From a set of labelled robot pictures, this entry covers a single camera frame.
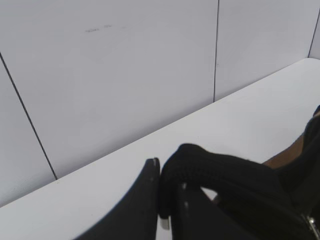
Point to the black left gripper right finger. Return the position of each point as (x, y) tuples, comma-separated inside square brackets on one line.
[(195, 217)]

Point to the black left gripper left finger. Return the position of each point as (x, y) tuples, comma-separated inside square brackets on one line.
[(135, 216)]

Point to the black canvas tote bag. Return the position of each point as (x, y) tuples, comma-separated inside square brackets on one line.
[(250, 190)]

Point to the silver metal zipper pull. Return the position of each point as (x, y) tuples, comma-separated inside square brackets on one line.
[(311, 222)]

